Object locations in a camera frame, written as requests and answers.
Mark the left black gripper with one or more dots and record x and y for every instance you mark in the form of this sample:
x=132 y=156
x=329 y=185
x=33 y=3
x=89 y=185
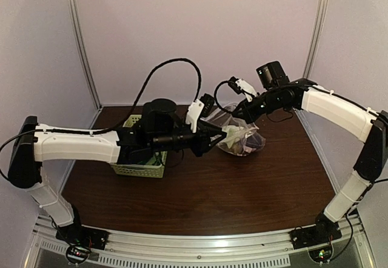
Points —
x=198 y=142

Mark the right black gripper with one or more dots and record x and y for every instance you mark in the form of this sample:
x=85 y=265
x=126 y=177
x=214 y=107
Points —
x=247 y=110

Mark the clear zip top bag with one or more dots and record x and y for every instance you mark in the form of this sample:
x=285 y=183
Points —
x=221 y=119

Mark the green plastic basket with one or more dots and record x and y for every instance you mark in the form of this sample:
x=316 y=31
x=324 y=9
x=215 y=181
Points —
x=153 y=168

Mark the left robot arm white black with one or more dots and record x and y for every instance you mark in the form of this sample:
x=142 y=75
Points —
x=37 y=143

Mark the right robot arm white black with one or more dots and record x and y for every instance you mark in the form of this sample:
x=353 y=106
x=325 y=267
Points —
x=365 y=124

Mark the pale green fake cabbage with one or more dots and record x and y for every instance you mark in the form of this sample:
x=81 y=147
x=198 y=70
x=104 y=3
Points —
x=232 y=142

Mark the purple spotted fake eggplant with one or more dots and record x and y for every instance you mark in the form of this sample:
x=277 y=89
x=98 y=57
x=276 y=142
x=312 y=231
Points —
x=252 y=143

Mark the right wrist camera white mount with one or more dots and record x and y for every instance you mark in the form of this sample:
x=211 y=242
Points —
x=240 y=86

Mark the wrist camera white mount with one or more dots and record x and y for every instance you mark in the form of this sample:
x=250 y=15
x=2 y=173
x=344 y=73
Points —
x=199 y=108
x=240 y=86

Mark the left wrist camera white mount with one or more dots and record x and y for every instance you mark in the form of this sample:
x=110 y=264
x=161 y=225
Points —
x=199 y=108

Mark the aluminium front rail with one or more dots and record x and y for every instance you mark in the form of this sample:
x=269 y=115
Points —
x=267 y=249

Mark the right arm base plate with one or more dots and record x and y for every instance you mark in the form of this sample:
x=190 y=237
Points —
x=302 y=237

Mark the right aluminium frame post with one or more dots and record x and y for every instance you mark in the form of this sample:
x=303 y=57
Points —
x=316 y=34

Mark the aluminium frame post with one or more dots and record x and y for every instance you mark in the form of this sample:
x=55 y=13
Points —
x=81 y=48
x=316 y=34

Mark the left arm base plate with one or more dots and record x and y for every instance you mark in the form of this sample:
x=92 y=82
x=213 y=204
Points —
x=83 y=237

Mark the left aluminium frame post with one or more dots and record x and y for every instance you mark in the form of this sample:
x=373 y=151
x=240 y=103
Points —
x=81 y=48

